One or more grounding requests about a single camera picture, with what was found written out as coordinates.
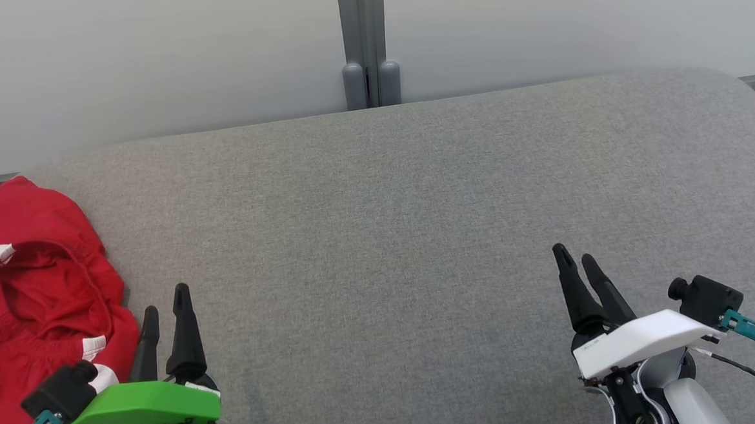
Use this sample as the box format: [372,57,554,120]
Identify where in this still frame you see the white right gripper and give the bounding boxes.
[552,235,729,424]

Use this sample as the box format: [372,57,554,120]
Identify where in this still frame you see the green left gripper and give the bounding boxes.
[49,282,223,424]

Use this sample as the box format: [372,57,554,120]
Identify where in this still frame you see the red basketball jersey number 23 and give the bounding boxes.
[0,170,145,424]

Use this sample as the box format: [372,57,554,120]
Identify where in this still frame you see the thin black cable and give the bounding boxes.
[694,343,755,408]

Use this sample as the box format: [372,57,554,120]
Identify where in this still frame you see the grey partition post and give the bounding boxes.
[337,0,404,111]

